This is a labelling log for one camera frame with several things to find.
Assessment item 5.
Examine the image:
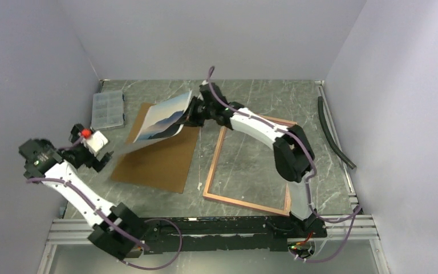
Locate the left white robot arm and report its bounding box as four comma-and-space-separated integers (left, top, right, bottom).
19, 139, 150, 260

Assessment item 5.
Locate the wooden picture frame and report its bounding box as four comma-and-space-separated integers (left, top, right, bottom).
202, 115, 298, 217

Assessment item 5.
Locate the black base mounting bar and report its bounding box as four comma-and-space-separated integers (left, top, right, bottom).
102, 215, 327, 255

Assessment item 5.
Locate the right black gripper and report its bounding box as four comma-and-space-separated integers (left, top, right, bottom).
176, 96, 215, 128

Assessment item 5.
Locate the black rubber hose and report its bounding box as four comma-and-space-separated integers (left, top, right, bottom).
317, 95, 357, 170

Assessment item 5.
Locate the brown frame backing board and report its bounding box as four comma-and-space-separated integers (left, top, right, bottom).
110, 102, 201, 194

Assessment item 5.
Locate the clear acrylic sheet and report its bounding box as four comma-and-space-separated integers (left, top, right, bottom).
209, 126, 291, 211

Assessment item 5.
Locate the clear plastic organizer box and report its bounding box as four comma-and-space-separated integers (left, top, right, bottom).
91, 90, 125, 131

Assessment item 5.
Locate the aluminium rail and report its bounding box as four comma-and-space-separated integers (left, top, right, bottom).
46, 215, 380, 244

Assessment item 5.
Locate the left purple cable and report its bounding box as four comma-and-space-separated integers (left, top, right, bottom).
26, 132, 183, 271

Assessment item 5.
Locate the landscape photo print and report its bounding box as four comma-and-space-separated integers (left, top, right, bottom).
133, 90, 192, 147

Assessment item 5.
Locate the purple cable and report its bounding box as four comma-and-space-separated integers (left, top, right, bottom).
206, 66, 363, 264
26, 132, 183, 271

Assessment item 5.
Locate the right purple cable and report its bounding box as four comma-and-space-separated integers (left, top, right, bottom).
206, 66, 363, 264

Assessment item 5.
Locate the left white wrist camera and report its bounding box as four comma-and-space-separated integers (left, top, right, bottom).
80, 128, 109, 156

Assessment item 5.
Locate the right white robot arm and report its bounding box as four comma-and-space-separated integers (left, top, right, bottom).
178, 80, 316, 237

